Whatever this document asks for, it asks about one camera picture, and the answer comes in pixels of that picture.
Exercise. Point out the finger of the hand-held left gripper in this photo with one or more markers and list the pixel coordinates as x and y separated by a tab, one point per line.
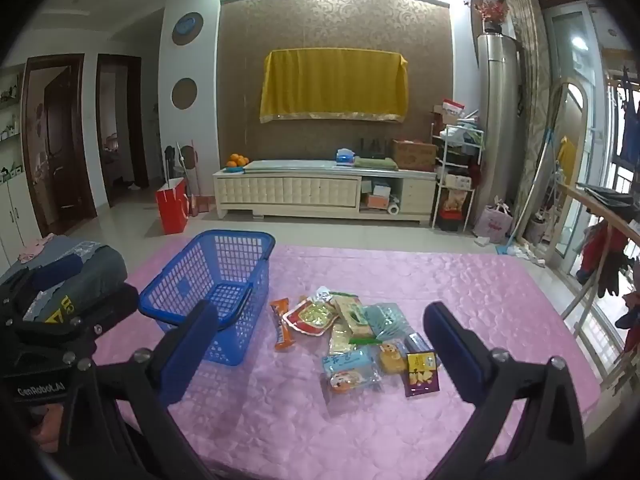
117	300
50	351

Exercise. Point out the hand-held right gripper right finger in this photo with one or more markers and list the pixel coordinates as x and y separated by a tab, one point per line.
452	340

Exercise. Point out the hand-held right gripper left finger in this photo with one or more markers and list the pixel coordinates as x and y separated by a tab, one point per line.
197	332

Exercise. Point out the blue plastic mesh basket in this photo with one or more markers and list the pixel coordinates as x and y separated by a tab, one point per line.
150	305

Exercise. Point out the dark snack packet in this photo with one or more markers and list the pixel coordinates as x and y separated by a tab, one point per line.
415	342

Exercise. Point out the purple chip packet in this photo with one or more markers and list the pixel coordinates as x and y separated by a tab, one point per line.
422	375

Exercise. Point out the yellow cake packet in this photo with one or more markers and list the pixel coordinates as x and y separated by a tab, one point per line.
391	357

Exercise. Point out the clear plain cracker packet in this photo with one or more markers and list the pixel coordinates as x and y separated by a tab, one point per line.
387	320

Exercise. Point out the orange sausage packet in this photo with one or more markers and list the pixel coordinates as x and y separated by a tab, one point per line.
282	330

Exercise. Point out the tan cracker packet green print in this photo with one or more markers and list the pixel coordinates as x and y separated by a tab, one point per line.
352	315

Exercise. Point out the blue white patterned snack packet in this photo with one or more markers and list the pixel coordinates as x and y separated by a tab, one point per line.
350	367

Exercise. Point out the red packet with yellow label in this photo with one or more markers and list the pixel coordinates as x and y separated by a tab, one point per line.
305	322

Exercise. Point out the cracker packet with green strip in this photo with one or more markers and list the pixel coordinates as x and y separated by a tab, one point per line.
340	346

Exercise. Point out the grey printed cushion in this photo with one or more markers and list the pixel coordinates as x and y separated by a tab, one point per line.
100	270

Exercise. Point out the pink cloth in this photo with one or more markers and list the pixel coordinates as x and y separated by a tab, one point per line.
31	251

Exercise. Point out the blue flat mop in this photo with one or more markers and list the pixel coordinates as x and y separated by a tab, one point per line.
505	250

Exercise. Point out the red paper bag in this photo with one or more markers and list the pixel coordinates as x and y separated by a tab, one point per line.
172	210

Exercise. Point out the pink quilted mat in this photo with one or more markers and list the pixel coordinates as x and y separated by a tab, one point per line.
280	410

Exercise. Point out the red storage box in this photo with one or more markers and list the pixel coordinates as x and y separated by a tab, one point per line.
450	221

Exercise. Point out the pink shopping bag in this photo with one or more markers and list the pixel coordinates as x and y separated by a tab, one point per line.
492	225

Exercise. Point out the red dustpan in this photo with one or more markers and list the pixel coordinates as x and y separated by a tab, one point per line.
200	205

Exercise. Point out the white display cabinet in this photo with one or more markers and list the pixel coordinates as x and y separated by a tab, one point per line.
17	210

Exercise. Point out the white paper roll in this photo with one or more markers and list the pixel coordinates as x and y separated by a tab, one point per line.
394	208

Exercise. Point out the orange box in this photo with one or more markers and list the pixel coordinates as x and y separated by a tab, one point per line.
370	201

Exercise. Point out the white blue box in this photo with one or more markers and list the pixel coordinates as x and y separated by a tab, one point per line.
381	190

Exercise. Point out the blue fruit plate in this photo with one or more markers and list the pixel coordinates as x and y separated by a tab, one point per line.
232	169

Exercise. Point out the black gloves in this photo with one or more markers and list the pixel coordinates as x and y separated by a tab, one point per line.
607	275

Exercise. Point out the red hanging garment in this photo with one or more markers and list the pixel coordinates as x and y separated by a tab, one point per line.
597	252

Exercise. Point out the cream tufted media cabinet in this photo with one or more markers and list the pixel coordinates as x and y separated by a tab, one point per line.
300	190

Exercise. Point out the dark brown wooden door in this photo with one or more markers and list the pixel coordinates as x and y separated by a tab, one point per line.
57	135

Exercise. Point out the pile of oranges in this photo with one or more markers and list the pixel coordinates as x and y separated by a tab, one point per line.
236	160

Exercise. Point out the brown cardboard box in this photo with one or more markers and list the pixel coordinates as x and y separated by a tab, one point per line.
414	155

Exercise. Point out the green folded cloth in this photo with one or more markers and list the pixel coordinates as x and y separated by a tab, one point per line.
375	163

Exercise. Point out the wooden drying rack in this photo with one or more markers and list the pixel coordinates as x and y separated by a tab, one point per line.
615	215

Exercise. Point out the white metal shelf rack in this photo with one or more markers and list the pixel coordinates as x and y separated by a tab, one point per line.
462	128

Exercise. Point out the blue tissue box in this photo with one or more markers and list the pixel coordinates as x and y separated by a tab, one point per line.
345	157

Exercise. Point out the silver standing air conditioner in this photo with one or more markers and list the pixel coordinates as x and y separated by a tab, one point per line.
500	120

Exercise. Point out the red white box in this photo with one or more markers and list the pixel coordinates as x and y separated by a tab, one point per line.
452	110

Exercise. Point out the arched wooden mirror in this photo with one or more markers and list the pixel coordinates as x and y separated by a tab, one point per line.
570	125

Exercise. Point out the patterned beige curtain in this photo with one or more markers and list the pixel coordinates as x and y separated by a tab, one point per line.
530	85

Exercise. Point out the yellow cloth cover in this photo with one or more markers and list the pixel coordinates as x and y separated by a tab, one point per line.
330	85

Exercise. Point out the vase with red flowers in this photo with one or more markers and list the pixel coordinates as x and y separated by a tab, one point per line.
492	25

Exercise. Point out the small brown round wall disc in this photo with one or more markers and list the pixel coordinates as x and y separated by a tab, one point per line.
190	152

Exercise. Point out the dark brown door frame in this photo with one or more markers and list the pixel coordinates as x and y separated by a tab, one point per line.
141	125

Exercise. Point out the plain brown round wall disc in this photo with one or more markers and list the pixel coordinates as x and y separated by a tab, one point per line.
184	94

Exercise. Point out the round wall disc blue plate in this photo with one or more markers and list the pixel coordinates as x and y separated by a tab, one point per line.
187	27

